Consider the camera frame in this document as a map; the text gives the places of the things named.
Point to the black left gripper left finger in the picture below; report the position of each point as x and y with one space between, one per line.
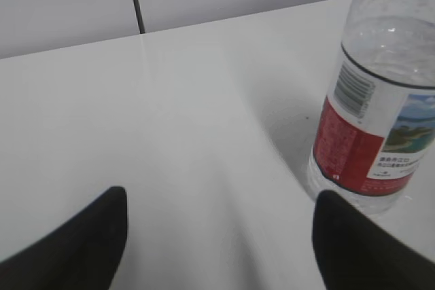
83 253

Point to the clear plastic water bottle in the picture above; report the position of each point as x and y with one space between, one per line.
377 120

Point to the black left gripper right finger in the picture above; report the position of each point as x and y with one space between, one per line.
352 252

